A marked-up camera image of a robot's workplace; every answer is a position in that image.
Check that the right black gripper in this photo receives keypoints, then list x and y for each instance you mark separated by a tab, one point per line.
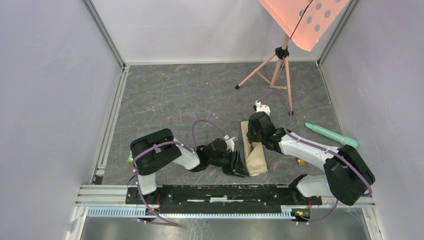
250	137

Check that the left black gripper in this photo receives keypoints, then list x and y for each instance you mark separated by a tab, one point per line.
240	170

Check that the beige cloth napkin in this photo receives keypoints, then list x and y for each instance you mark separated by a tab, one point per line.
255	161

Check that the gold spoon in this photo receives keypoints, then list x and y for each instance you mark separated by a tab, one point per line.
301	162

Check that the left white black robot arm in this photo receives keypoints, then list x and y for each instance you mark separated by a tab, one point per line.
154	151

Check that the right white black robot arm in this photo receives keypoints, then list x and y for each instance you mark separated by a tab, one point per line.
346	175

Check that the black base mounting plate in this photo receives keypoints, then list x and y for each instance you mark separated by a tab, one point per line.
221	199

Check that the small green toy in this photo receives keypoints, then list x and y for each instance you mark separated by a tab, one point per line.
129	159

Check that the pink music stand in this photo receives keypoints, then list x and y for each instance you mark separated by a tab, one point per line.
304	22

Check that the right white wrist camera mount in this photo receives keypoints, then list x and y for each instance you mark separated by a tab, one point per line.
259	107

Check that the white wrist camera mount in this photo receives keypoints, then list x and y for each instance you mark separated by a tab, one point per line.
259	107
230	142

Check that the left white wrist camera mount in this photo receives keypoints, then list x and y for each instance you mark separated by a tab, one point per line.
230	142

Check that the white slotted cable duct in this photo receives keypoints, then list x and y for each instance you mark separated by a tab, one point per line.
141	212

